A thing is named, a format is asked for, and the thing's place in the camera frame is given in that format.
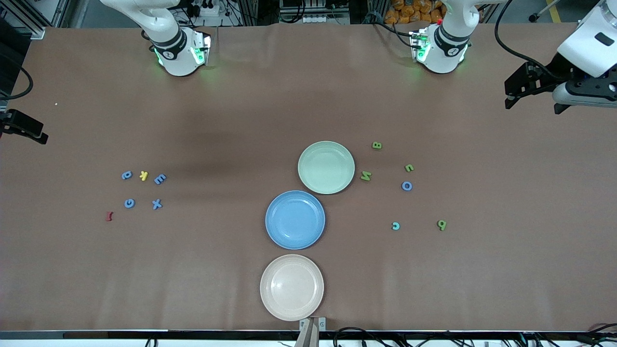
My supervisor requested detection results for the light green plate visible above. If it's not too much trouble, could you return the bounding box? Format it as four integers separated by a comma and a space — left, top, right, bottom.
297, 141, 356, 195

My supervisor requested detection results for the orange bag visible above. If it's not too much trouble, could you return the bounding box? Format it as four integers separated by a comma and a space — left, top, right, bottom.
384, 0, 445, 25

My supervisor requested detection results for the long white power strip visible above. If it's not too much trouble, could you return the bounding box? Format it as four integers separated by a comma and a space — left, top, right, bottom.
303, 14, 350, 24

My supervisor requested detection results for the blue plate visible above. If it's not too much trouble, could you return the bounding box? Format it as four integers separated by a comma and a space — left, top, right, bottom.
265, 190, 326, 251

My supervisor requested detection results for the beige plate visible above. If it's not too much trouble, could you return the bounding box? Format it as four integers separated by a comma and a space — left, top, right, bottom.
260, 254, 324, 322

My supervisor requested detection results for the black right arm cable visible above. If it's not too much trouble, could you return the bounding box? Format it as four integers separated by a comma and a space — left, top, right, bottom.
0, 63, 34, 102

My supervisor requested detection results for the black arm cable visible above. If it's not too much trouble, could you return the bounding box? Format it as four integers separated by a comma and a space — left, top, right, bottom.
494, 0, 560, 73
0, 63, 34, 102

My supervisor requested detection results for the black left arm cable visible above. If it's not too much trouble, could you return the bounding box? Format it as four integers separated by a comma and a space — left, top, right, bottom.
494, 0, 560, 73

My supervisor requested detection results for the aluminium frame post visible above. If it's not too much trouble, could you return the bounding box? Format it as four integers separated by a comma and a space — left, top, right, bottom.
0, 0, 46, 39

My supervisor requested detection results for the black cable bundle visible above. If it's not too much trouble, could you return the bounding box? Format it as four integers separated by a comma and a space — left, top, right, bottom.
333, 325, 617, 347

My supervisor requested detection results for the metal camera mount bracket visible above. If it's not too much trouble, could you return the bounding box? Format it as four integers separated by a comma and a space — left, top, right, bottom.
295, 317, 327, 347

